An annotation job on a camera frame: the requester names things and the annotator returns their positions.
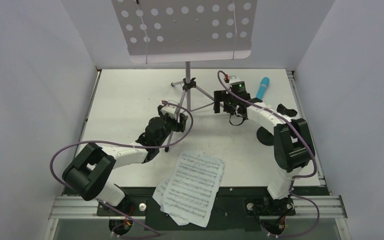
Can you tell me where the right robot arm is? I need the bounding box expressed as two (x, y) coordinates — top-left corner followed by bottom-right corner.
(213, 81), (317, 215)

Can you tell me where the lilac perforated music stand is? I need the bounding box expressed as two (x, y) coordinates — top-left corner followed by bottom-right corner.
(111, 0), (258, 153)

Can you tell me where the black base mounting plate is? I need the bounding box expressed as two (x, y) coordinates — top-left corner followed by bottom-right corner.
(96, 186), (330, 232)

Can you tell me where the black microphone desk stand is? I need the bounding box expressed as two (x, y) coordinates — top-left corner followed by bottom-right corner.
(256, 103), (298, 147)

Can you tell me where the top sheet music page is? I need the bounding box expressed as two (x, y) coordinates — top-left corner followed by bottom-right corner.
(157, 151), (225, 228)

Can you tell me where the aluminium rail frame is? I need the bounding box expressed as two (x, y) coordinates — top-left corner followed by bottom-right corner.
(43, 195), (347, 240)

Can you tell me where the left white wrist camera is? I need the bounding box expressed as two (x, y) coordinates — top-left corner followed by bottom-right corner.
(165, 100), (180, 120)

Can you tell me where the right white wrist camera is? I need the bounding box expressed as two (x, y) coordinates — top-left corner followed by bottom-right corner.
(224, 74), (241, 86)

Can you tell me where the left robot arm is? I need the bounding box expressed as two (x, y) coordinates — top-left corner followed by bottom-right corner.
(62, 101), (192, 216)

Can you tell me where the blue toy microphone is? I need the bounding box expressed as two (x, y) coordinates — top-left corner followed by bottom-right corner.
(255, 76), (270, 100)

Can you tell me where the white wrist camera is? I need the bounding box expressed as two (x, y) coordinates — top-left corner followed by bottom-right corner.
(224, 74), (241, 86)
(165, 100), (180, 120)

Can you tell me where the lower sheet music page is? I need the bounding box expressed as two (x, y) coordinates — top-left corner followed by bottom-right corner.
(152, 178), (190, 227)

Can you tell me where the sheet music page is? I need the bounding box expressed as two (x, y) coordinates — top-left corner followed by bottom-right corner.
(157, 151), (225, 228)
(152, 178), (190, 227)

